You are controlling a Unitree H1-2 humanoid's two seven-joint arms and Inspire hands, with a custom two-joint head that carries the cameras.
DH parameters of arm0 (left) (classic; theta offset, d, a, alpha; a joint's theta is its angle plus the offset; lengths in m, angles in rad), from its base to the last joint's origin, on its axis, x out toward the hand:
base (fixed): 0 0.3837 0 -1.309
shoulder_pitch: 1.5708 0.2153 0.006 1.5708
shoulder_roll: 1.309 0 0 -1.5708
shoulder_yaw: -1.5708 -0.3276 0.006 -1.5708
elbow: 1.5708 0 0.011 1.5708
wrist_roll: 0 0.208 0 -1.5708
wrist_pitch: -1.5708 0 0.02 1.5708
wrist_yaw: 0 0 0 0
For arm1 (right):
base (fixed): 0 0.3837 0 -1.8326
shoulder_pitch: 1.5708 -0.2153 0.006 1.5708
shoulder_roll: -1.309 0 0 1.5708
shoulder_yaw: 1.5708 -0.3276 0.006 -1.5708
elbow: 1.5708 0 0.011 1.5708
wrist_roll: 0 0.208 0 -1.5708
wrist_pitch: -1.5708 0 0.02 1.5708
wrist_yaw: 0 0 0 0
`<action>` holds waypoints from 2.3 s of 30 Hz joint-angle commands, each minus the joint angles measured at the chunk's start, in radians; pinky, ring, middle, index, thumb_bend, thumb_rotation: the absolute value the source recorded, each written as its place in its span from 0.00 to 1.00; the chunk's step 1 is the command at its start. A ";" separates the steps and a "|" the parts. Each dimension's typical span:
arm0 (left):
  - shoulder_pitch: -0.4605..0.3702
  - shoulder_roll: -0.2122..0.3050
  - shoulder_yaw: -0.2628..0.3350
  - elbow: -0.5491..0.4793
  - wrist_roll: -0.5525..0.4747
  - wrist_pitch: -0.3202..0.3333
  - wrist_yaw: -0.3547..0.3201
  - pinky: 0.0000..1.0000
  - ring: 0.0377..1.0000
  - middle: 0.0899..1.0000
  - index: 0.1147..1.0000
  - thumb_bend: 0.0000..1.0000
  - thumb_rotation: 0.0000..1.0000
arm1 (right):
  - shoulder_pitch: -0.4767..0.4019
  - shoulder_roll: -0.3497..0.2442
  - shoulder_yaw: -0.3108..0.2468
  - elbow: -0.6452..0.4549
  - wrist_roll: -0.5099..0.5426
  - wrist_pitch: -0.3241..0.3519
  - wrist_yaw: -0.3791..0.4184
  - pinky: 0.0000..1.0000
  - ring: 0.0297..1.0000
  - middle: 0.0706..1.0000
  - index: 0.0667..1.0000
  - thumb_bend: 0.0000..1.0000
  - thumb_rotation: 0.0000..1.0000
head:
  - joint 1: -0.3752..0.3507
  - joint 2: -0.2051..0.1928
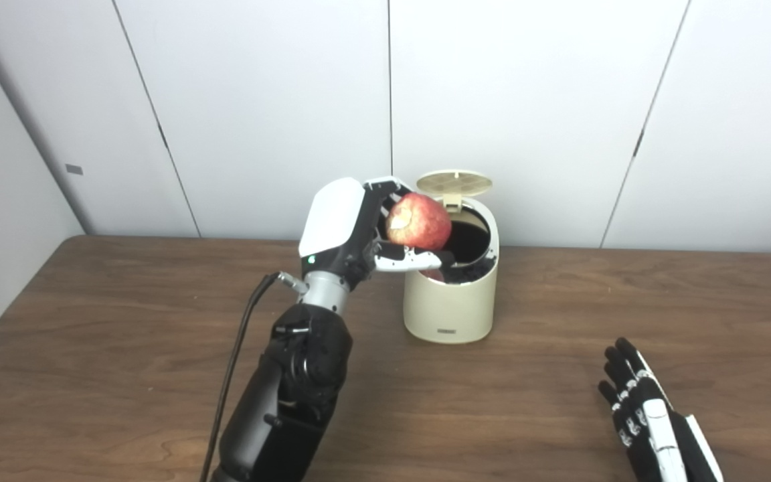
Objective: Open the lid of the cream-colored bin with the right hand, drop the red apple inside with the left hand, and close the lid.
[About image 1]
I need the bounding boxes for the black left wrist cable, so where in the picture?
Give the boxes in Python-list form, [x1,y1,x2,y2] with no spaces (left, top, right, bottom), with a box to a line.
[199,271,309,482]

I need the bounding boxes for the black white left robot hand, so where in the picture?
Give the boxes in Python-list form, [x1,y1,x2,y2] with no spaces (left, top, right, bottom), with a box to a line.
[298,176,456,289]

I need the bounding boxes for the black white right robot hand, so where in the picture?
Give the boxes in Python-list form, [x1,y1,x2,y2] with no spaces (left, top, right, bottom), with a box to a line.
[598,337,725,482]

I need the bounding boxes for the cream-colored bin body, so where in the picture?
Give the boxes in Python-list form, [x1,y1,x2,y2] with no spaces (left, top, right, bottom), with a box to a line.
[403,196,499,345]

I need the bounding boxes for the red apple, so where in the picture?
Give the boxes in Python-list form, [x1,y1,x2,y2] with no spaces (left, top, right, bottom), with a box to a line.
[386,192,453,251]

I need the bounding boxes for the round cream bin lid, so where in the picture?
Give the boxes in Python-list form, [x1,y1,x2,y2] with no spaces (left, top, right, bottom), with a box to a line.
[416,169,493,212]

